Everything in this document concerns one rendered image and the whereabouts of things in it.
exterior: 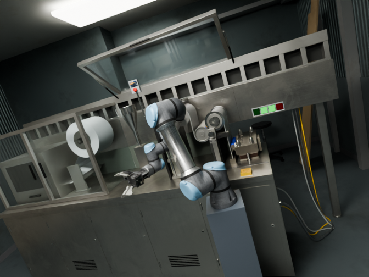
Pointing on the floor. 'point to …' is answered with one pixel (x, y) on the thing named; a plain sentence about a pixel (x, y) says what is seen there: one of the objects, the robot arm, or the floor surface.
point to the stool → (264, 136)
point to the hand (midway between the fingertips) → (117, 187)
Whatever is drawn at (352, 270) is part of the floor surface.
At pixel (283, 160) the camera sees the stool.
